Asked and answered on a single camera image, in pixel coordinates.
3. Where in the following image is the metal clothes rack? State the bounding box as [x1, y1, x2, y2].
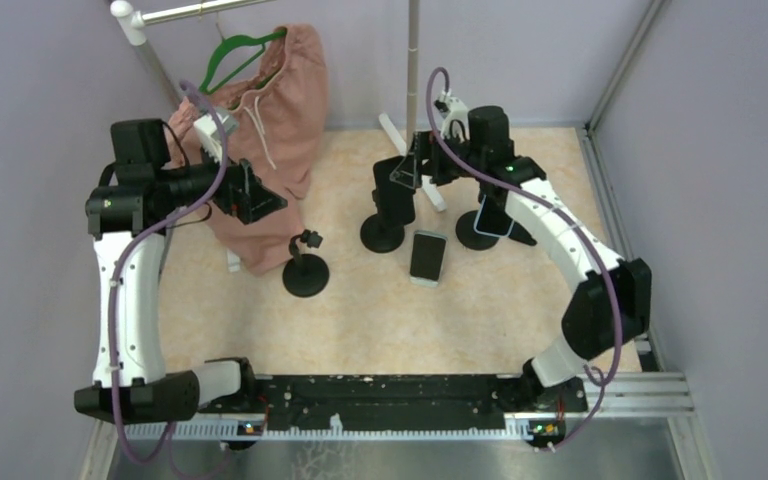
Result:
[109, 0, 450, 274]

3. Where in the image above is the wrist white camera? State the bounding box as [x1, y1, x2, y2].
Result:
[193, 108, 239, 163]
[434, 90, 469, 141]

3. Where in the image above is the pink hanging garment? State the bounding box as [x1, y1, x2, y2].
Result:
[166, 24, 330, 278]

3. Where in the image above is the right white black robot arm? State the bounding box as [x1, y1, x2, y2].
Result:
[373, 101, 652, 396]

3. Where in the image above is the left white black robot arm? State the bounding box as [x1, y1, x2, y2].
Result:
[74, 116, 286, 425]

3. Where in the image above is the black smartphone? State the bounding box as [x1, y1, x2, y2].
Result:
[373, 156, 416, 227]

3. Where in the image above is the blue-cased smartphone on stand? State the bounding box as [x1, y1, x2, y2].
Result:
[473, 196, 514, 238]

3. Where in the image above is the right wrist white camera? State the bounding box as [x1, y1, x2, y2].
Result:
[434, 90, 469, 141]

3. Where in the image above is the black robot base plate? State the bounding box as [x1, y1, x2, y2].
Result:
[205, 374, 589, 447]

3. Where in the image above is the green clothes hanger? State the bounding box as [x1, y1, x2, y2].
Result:
[199, 27, 288, 95]

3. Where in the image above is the white-edged smartphone on table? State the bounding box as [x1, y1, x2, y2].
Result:
[409, 230, 448, 288]

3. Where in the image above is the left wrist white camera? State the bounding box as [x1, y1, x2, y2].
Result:
[193, 108, 239, 163]

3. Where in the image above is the black phone stand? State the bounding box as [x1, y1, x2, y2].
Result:
[359, 208, 407, 254]
[282, 229, 330, 298]
[455, 207, 537, 251]

